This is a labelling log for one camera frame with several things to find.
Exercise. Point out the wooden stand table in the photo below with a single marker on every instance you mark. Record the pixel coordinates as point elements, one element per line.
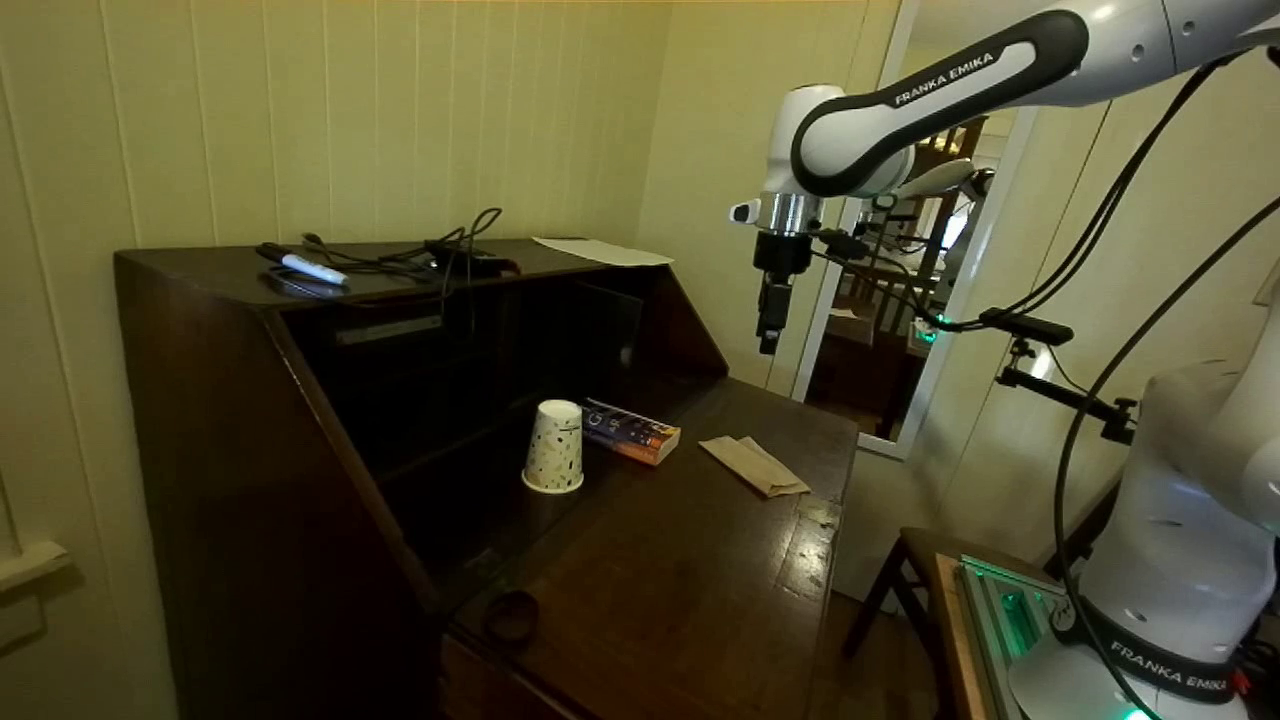
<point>923,575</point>

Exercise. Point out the dark wooden secretary desk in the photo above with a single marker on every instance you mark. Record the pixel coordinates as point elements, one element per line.
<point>342,524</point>

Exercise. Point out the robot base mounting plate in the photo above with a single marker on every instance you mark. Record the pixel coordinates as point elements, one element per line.
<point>1002,624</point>

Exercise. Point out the white paper cup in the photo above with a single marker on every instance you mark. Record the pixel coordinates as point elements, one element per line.
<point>552,460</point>

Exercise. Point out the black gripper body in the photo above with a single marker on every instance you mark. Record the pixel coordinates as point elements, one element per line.
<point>778,260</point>

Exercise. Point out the small colourful box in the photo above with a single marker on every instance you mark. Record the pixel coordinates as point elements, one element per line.
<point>630,434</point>

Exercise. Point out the blue grey device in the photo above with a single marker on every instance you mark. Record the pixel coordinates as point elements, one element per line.
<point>303,266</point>

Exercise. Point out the wooden chair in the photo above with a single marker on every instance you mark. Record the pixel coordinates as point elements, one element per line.
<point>895,280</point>

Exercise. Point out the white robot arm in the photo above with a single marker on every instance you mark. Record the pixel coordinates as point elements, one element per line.
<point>1184,565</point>

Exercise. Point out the folded tan paper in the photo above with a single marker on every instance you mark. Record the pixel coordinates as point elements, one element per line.
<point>755,464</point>

